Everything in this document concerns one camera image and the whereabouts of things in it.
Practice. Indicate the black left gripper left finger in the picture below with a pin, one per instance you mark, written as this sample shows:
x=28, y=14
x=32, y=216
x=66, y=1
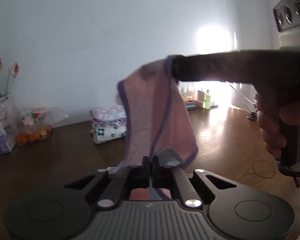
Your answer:
x=123, y=182

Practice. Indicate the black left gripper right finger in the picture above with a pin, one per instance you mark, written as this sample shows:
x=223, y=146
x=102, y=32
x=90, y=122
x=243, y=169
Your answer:
x=172, y=183

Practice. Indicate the pink purple-trimmed mesh garment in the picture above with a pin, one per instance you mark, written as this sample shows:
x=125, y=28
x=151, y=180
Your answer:
x=158, y=123

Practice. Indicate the stack of folded floral clothes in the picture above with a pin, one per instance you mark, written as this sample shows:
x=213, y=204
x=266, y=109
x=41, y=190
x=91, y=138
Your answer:
x=108, y=123

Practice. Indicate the person's right hand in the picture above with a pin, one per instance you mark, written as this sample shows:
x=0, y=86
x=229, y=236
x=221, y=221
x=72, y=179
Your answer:
x=269, y=118

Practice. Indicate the black phone stand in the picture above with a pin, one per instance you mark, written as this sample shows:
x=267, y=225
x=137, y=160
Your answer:
x=243, y=97

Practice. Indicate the green transparent bottle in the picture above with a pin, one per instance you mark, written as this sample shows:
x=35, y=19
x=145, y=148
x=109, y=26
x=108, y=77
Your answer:
x=205, y=101

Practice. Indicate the red grey labelled box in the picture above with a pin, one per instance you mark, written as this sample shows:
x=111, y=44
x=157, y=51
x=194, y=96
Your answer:
x=189, y=102

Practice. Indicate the plastic bag of oranges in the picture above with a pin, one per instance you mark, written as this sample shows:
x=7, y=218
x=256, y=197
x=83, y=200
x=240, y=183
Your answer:
x=36, y=123

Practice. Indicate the vase with pink roses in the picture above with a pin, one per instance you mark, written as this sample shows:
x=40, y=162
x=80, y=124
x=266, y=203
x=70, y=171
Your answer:
x=7, y=103

